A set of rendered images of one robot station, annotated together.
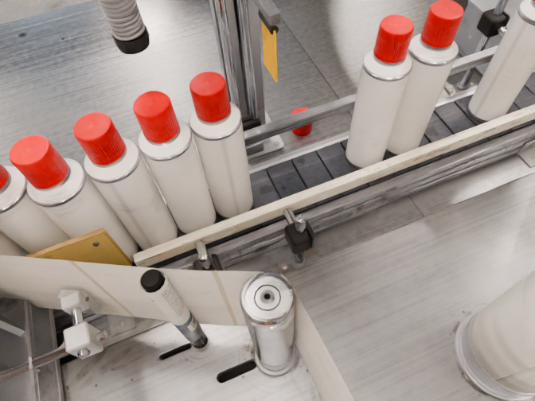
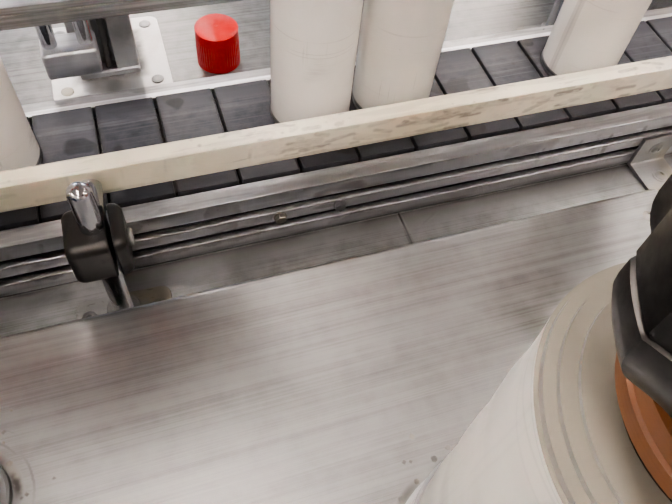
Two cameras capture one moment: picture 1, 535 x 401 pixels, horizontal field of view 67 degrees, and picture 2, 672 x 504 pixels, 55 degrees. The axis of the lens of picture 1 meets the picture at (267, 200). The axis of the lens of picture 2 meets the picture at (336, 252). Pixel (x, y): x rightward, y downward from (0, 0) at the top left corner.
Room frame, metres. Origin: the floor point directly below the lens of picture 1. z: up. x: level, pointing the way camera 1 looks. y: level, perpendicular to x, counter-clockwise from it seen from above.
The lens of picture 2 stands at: (0.03, -0.13, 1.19)
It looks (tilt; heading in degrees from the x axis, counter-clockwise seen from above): 56 degrees down; 354
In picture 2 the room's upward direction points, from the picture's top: 8 degrees clockwise
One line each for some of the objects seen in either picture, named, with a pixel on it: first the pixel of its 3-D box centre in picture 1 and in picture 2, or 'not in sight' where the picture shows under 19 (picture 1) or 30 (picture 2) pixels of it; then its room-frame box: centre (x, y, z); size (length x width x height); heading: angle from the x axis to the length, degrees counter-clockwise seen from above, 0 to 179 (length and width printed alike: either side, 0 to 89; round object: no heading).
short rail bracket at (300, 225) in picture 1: (300, 241); (107, 258); (0.21, -0.04, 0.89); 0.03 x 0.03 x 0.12; 18
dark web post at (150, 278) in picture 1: (181, 316); not in sight; (0.11, 0.09, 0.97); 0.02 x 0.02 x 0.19
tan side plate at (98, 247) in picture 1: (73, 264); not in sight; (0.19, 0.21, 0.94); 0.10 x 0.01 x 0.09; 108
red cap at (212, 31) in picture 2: (302, 121); (217, 42); (0.45, -0.07, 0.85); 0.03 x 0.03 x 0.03
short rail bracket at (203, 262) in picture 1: (208, 264); not in sight; (0.20, 0.08, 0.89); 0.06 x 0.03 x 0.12; 18
